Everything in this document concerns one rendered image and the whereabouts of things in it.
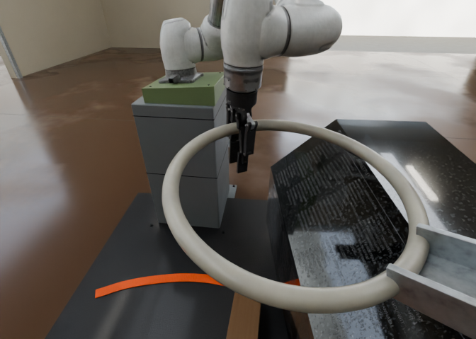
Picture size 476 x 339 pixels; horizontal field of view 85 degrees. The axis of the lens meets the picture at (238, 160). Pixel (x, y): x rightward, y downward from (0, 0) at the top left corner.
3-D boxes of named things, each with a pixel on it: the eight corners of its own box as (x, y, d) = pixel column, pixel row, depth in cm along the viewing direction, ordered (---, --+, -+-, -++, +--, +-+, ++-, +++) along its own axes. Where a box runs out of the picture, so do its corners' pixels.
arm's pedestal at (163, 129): (146, 229, 163) (114, 107, 119) (173, 180, 204) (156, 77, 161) (226, 237, 157) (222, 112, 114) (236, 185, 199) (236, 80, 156)
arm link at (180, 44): (162, 66, 136) (153, 19, 125) (196, 63, 141) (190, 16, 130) (166, 71, 122) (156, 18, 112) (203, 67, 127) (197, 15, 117)
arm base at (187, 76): (154, 85, 125) (151, 73, 122) (173, 76, 143) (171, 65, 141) (190, 85, 121) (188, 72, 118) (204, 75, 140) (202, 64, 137)
